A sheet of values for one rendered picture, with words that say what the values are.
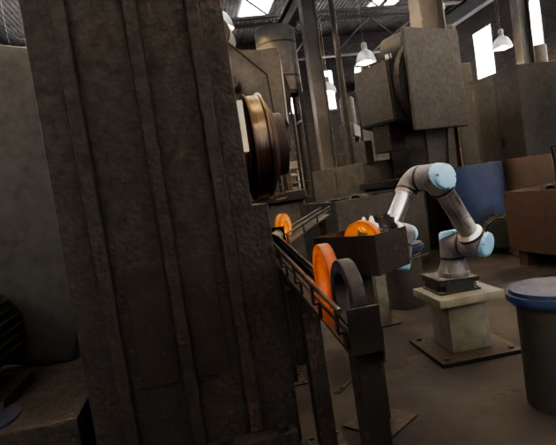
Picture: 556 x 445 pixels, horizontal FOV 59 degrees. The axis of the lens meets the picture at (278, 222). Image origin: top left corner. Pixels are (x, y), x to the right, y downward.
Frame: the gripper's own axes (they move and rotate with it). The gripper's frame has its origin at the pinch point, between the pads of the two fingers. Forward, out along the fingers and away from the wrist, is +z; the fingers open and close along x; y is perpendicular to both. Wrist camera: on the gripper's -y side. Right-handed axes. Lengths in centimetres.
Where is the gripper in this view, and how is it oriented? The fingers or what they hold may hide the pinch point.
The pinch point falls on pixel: (362, 230)
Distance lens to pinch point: 184.3
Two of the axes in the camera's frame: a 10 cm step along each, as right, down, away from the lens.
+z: -7.1, -1.2, -7.0
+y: 0.4, -9.9, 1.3
